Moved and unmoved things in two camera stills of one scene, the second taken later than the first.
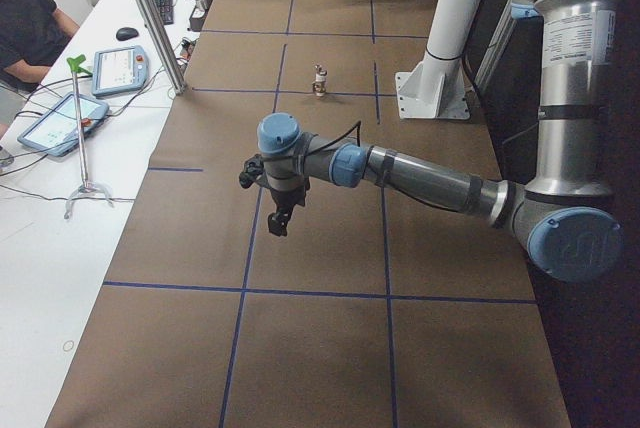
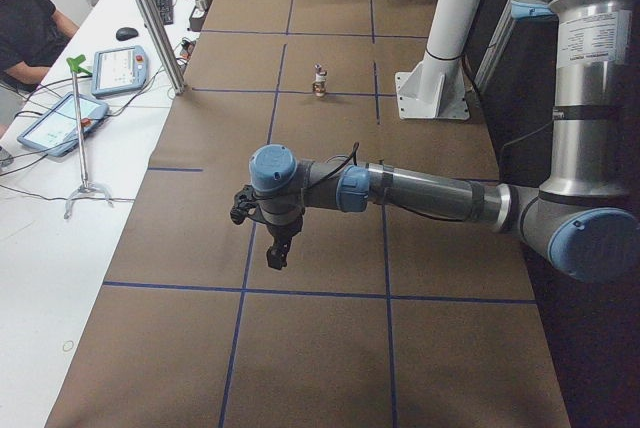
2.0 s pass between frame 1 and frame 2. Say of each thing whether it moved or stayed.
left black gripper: moved
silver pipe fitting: stayed
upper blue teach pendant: stayed
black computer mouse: stayed
